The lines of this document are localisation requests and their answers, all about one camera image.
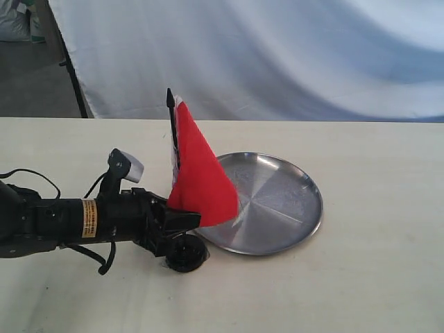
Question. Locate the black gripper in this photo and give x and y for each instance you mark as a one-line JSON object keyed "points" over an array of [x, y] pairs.
{"points": [[136, 214]]}

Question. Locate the red flag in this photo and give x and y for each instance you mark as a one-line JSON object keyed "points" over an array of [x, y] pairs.
{"points": [[200, 184]]}

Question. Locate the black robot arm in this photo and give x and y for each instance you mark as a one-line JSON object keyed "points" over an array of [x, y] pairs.
{"points": [[31, 224]]}

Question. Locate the black round flag base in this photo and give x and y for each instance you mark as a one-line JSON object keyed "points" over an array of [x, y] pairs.
{"points": [[186, 253]]}

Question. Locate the round steel plate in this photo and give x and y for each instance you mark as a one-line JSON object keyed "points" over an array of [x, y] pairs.
{"points": [[280, 206]]}

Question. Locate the black backdrop stand pole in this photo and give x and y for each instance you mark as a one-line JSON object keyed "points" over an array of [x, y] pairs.
{"points": [[68, 65]]}

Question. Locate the white sack in background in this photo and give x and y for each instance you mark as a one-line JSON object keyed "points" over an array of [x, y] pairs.
{"points": [[20, 22]]}

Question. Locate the white backdrop cloth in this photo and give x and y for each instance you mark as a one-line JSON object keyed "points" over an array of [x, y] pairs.
{"points": [[258, 60]]}

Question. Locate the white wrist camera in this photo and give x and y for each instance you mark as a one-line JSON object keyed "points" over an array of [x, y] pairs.
{"points": [[136, 168]]}

